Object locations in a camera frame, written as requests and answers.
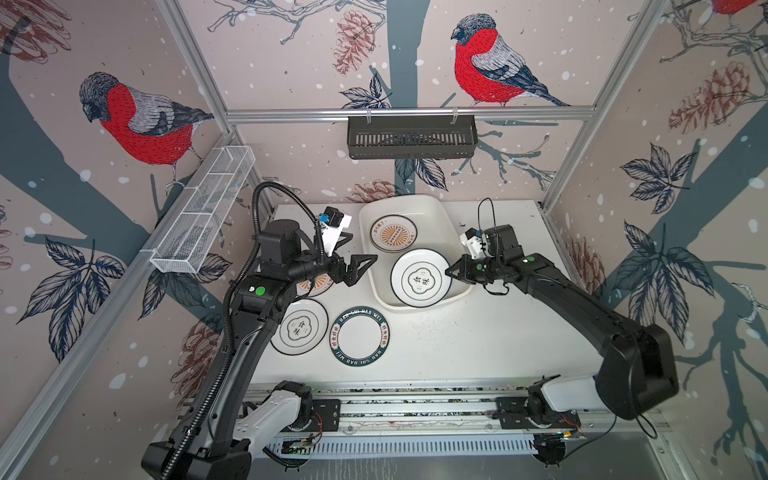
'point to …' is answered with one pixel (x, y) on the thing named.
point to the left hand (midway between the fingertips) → (360, 246)
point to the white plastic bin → (435, 230)
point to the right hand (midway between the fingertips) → (444, 274)
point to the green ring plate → (359, 336)
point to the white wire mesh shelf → (189, 237)
